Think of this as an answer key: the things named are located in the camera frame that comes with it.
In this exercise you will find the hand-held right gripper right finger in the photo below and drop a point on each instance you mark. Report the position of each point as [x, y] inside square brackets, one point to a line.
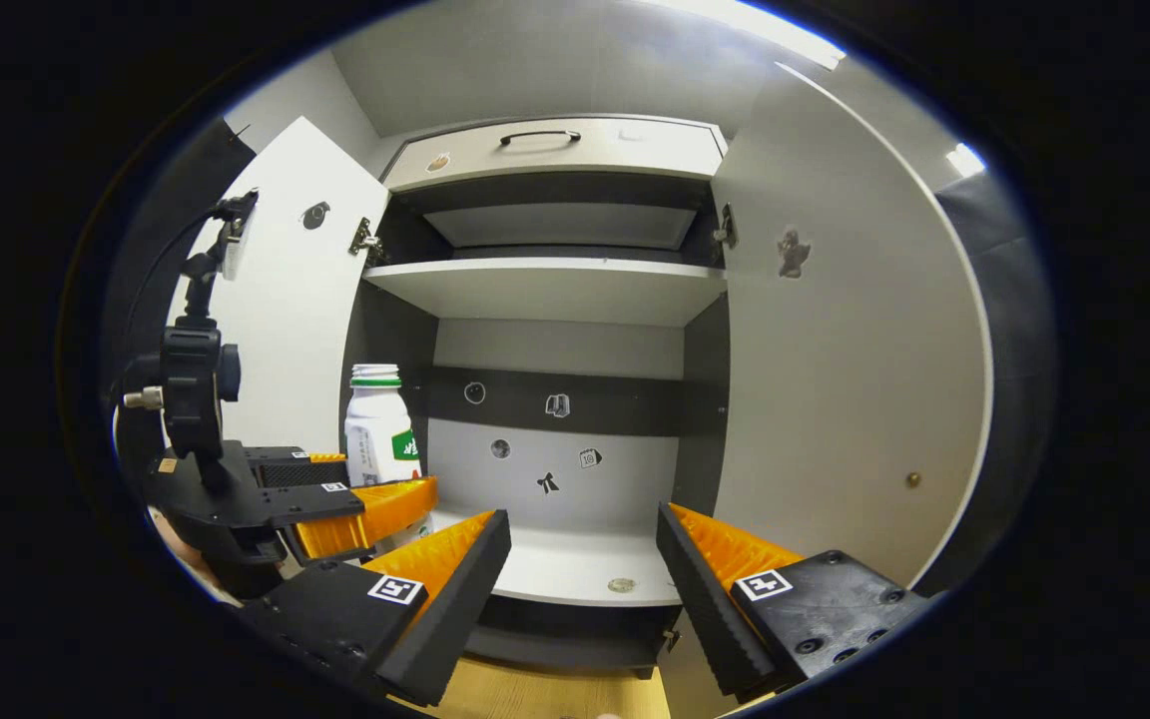
[705, 599]

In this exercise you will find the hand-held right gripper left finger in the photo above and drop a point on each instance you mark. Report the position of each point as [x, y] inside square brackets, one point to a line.
[455, 609]

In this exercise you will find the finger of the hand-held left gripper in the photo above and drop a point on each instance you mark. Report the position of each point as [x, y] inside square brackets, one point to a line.
[375, 514]
[286, 471]

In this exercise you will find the white plastic bottle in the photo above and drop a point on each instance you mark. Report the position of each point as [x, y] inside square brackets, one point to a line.
[375, 429]

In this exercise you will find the metal door hinge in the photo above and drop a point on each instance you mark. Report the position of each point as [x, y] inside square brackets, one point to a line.
[365, 242]
[728, 228]

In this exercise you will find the white and grey cabinet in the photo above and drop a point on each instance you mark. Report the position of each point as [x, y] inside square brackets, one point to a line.
[560, 345]

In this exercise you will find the white cabinet shelf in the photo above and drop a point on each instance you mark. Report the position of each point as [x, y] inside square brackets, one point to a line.
[545, 292]

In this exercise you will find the white cabinet drawer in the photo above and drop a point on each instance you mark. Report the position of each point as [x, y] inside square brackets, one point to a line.
[625, 155]

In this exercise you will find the small ceiling light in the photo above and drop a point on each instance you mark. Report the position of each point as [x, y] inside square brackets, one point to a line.
[966, 160]

